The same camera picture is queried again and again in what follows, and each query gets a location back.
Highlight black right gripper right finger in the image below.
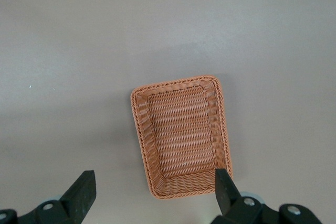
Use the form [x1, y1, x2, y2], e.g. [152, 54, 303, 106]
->
[212, 168, 323, 224]

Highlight brown deep wicker basket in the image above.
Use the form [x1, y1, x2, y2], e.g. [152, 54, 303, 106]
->
[130, 74, 234, 200]

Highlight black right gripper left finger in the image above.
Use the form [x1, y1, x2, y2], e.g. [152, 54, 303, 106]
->
[17, 170, 97, 224]

